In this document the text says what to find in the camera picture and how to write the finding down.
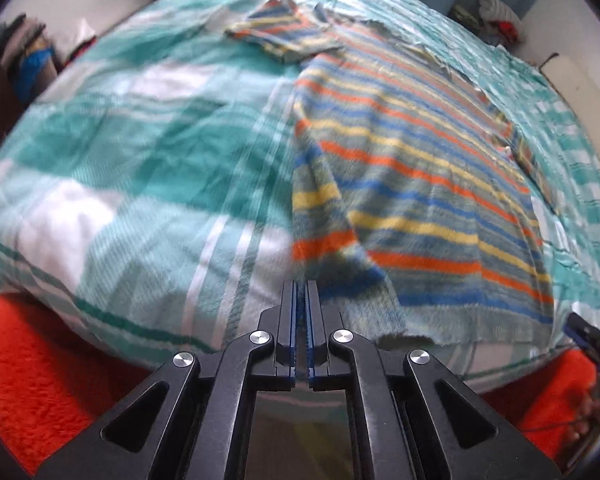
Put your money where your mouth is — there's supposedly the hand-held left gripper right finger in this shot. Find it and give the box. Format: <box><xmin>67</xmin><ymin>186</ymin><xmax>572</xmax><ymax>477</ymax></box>
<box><xmin>306</xmin><ymin>280</ymin><xmax>564</xmax><ymax>480</ymax></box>

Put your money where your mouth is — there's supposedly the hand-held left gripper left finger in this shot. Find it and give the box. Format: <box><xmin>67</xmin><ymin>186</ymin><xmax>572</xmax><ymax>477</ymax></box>
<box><xmin>35</xmin><ymin>280</ymin><xmax>297</xmax><ymax>480</ymax></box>

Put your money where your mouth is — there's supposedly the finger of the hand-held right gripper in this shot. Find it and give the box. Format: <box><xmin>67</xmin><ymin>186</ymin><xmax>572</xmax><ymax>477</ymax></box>
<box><xmin>566</xmin><ymin>311</ymin><xmax>600</xmax><ymax>350</ymax></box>

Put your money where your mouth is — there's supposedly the striped knit shirt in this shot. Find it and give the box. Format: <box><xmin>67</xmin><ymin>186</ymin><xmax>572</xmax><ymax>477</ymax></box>
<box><xmin>224</xmin><ymin>0</ymin><xmax>556</xmax><ymax>352</ymax></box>

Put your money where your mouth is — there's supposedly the pile of clothes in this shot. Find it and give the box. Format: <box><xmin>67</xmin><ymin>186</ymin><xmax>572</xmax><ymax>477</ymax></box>
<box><xmin>0</xmin><ymin>14</ymin><xmax>58</xmax><ymax>106</ymax></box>

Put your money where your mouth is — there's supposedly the person's right hand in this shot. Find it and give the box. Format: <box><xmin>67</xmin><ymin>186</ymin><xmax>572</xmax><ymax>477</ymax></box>
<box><xmin>567</xmin><ymin>392</ymin><xmax>600</xmax><ymax>443</ymax></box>

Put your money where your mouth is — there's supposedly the green plaid bed sheet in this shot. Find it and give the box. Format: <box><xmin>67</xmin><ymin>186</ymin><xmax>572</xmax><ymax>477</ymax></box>
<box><xmin>0</xmin><ymin>0</ymin><xmax>600</xmax><ymax>396</ymax></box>

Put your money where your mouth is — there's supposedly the white pillow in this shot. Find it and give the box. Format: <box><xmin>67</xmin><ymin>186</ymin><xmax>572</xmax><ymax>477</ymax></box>
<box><xmin>539</xmin><ymin>52</ymin><xmax>579</xmax><ymax>89</ymax></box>

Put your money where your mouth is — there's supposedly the red fuzzy carpet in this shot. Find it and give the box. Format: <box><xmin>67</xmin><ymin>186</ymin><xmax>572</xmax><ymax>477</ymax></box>
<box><xmin>0</xmin><ymin>287</ymin><xmax>600</xmax><ymax>478</ymax></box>

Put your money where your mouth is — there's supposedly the white and red plush toy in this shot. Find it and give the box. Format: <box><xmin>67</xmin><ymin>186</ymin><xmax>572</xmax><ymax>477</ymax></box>
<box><xmin>479</xmin><ymin>0</ymin><xmax>525</xmax><ymax>47</ymax></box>

